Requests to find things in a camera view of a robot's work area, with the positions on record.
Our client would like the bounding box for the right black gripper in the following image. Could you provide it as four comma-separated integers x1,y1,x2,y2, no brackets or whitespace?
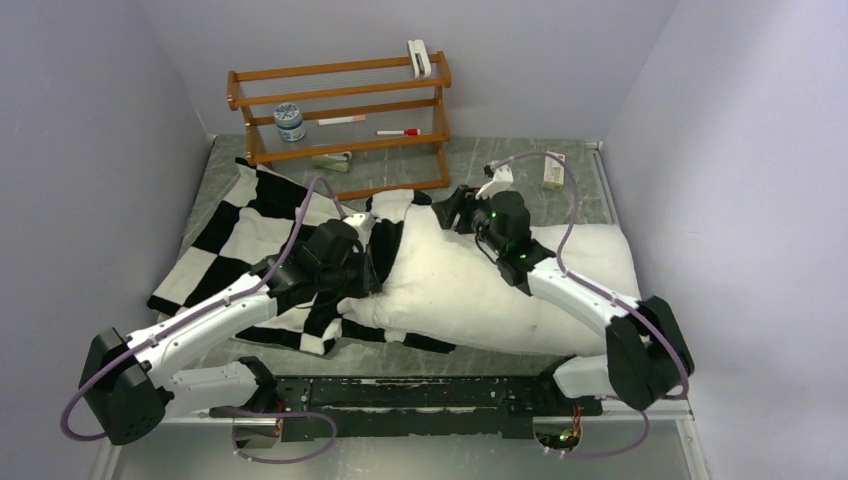
431,184,506,256

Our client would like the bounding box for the white pillow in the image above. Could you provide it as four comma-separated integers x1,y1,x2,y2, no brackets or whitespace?
338,205,606,356

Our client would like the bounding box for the black white checkered pillowcase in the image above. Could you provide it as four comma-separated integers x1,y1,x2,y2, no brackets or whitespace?
147,158,455,356

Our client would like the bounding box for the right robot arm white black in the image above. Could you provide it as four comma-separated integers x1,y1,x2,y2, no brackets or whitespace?
432,185,695,414

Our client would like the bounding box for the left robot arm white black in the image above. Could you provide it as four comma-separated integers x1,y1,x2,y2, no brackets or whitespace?
73,213,378,446

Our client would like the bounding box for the white marker red cap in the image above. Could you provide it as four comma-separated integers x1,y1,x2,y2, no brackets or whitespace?
375,128,421,137

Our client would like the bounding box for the small white green box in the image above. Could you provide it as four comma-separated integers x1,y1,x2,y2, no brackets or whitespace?
541,151,566,191

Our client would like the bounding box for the green white stapler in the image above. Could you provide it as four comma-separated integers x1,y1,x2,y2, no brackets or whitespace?
312,151,352,173

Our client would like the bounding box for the white marker pink cap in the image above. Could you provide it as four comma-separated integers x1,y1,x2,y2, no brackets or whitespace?
316,114,366,126

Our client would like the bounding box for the white clip on rack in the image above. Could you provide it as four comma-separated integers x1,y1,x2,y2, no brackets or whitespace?
407,39,432,79

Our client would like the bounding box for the wooden shelf rack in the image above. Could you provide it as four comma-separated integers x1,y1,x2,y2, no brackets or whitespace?
226,51,452,190

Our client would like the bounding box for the blue white round jar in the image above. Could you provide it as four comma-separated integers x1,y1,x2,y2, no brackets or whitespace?
273,102,306,142

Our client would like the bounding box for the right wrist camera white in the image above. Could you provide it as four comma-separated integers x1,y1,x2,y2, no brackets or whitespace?
475,163,513,200

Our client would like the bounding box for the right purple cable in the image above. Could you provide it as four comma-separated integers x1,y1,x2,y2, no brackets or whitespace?
483,152,692,401

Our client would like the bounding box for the purple cable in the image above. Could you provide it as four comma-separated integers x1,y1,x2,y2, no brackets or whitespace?
59,174,348,443
483,152,692,401

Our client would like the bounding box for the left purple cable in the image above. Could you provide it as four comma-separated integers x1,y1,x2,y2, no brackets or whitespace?
59,174,348,443

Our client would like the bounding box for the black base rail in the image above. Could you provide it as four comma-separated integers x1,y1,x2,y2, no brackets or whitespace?
245,375,593,439

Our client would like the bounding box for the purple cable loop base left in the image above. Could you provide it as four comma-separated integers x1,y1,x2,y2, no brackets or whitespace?
230,411,339,466

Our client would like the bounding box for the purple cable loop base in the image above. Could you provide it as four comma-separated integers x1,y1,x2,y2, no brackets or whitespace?
532,397,652,460
230,411,339,466

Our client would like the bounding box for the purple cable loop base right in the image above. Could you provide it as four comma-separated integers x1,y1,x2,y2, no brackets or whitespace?
532,397,652,460

